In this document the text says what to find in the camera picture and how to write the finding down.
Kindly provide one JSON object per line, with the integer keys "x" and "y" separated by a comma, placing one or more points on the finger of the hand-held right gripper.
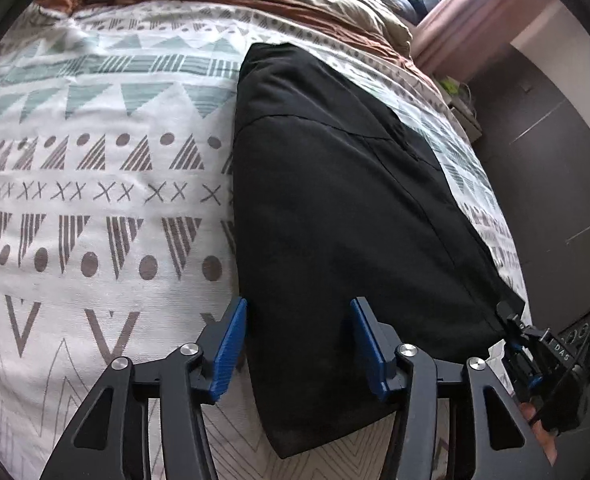
{"x": 525, "y": 367}
{"x": 522, "y": 327}

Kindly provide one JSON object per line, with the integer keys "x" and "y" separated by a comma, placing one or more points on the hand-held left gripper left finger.
{"x": 230, "y": 345}

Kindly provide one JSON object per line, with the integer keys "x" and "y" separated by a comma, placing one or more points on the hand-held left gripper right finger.
{"x": 370, "y": 355}

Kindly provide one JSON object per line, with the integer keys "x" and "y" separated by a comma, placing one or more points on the black garment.
{"x": 335, "y": 185}

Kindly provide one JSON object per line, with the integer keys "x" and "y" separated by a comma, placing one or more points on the person's right hand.
{"x": 542, "y": 435}

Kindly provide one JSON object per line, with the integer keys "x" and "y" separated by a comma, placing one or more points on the white cardboard box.
{"x": 467, "y": 117}

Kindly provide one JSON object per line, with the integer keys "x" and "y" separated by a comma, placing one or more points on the patterned white bed blanket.
{"x": 100, "y": 135}

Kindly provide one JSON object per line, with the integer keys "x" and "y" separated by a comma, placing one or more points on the green item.
{"x": 449, "y": 86}

